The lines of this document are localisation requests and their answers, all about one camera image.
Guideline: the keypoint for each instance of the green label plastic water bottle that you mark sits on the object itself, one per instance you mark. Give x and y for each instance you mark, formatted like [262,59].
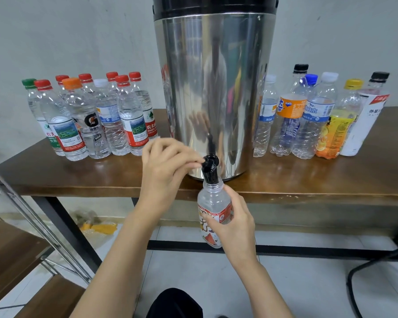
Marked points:
[33,106]

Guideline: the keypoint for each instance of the person's right hand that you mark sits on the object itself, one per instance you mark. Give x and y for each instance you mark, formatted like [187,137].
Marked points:
[239,232]

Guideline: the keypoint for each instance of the wooden stool with black frame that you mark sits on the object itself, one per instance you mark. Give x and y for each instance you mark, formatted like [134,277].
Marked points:
[379,265]

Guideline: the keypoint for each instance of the person's left hand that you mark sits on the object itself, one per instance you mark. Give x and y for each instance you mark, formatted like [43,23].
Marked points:
[162,179]

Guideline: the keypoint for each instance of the stainless steel water dispenser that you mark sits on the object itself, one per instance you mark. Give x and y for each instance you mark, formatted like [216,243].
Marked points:
[212,82]

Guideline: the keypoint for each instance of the black metal table frame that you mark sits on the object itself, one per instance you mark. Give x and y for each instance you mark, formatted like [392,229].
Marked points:
[298,250]

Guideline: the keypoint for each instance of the yellow debris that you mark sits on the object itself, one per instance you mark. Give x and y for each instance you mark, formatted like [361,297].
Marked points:
[101,228]

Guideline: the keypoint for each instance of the wooden metal shelf rack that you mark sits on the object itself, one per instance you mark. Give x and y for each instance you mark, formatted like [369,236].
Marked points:
[6,258]

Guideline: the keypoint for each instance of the cluster of plastic bottles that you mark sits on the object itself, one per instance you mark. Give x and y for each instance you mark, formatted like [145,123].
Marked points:
[318,112]

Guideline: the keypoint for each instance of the person's left forearm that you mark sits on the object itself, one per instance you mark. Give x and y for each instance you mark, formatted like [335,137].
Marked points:
[116,275]

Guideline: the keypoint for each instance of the orange cap clear plastic bottle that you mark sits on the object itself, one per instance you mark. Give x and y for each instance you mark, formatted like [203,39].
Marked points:
[86,126]

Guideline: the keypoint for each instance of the person's black trouser leg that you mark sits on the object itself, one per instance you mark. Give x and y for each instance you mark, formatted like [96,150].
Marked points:
[174,304]

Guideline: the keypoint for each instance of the white-cap blue-label bottle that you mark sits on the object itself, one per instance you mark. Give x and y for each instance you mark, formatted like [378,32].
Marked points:
[111,122]

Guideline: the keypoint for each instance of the green red label plastic bottle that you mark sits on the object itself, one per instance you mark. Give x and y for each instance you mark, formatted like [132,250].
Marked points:
[112,75]

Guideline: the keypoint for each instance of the white patterned label plastic bottle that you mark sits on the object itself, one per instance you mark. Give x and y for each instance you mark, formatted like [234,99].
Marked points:
[214,205]

